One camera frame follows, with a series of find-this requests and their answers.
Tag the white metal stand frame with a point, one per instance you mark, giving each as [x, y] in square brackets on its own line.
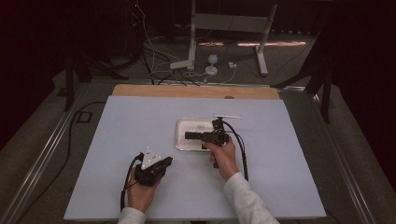
[230, 22]

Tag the wooden table board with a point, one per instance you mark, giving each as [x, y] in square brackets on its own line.
[174, 91]

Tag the dark round table grommet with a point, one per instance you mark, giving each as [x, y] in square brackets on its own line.
[229, 97]

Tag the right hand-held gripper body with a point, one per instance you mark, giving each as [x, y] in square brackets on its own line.
[216, 137]

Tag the white round lamp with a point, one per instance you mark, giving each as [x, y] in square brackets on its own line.
[212, 63]

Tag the black stand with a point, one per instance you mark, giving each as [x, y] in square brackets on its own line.
[69, 84]
[325, 93]

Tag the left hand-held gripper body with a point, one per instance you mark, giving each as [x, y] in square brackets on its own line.
[151, 160]

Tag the white power strip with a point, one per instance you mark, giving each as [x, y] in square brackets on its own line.
[181, 64]

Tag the white plug adapter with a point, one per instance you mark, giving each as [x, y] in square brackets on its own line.
[232, 65]

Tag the person's left hand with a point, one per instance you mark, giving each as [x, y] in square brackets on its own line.
[140, 196]

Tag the person's right hand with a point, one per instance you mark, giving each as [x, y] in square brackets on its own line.
[224, 158]

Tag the metal floor rail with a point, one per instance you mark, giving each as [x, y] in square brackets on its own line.
[345, 168]
[46, 152]

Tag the white square tray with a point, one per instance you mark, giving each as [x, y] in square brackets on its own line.
[186, 124]

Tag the pale blue table sheet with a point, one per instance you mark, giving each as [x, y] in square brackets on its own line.
[124, 130]

